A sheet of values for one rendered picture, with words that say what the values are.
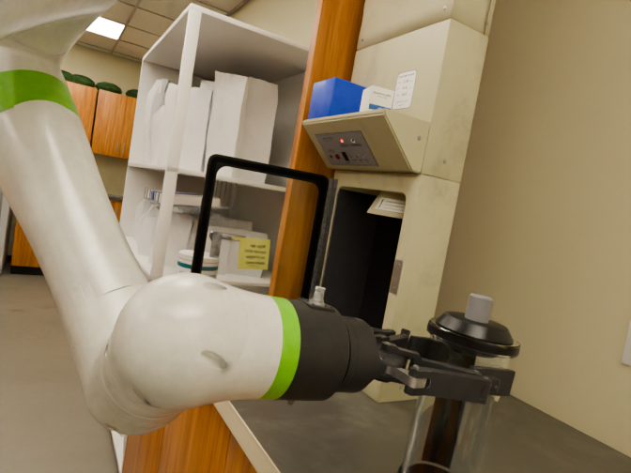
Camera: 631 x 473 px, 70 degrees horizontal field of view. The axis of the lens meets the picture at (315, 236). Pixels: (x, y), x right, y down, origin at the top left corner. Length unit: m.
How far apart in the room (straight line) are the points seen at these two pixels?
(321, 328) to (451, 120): 0.65
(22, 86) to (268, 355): 0.40
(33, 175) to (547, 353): 1.09
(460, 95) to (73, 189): 0.73
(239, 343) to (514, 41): 1.25
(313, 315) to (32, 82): 0.40
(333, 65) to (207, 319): 0.98
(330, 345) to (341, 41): 0.98
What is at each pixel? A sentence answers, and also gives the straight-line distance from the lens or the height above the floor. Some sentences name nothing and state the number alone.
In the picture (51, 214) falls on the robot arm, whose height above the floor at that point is 1.26.
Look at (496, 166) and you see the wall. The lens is 1.37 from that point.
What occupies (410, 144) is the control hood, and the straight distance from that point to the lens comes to 0.90.
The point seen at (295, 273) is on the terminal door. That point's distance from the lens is 1.15.
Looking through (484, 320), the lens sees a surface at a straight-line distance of 0.58.
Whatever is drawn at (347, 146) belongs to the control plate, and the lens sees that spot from 1.02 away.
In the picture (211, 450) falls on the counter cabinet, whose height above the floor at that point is 0.78.
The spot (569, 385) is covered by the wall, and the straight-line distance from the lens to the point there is 1.22.
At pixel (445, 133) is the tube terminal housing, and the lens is 0.96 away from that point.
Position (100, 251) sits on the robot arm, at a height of 1.23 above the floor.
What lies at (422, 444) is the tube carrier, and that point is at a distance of 0.60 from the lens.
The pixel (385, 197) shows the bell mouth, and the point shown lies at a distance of 1.04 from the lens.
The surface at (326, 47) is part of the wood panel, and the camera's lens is 1.25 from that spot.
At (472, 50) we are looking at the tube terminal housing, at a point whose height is 1.67.
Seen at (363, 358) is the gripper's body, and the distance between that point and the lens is 0.45.
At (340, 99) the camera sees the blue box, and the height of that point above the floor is 1.55.
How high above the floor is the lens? 1.32
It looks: 4 degrees down
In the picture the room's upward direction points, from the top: 10 degrees clockwise
